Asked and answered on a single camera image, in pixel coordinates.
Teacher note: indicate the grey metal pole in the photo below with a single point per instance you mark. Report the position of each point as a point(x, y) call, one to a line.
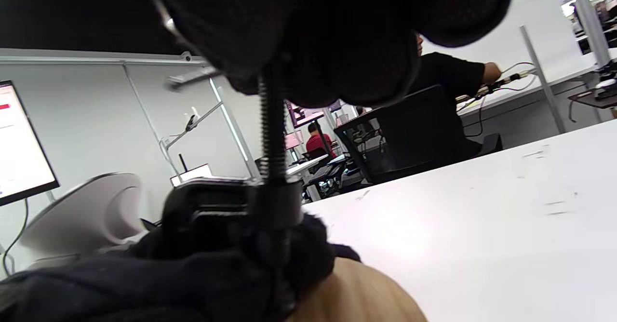
point(585, 18)

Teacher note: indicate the grey and white controller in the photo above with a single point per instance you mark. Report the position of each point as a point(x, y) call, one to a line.
point(87, 216)

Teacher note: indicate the person's right hand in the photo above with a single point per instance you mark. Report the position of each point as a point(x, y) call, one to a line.
point(337, 33)

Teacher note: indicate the brown side table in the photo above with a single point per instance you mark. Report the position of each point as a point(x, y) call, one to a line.
point(590, 98)

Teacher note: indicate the round wooden disc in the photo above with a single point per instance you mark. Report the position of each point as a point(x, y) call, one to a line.
point(356, 293)

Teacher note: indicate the pink lit monitor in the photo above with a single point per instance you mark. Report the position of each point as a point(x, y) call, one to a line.
point(303, 114)

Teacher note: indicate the lit computer monitor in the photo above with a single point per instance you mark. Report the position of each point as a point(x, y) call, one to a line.
point(19, 148)

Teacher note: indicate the person's left hand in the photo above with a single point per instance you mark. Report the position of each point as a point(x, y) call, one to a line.
point(144, 288)

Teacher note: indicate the black mesh office chair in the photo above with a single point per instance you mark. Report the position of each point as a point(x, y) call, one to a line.
point(414, 134)

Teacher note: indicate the black metal clamp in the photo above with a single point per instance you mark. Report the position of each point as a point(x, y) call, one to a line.
point(274, 143)

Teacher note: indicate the white office desk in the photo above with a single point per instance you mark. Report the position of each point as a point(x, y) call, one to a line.
point(511, 100)

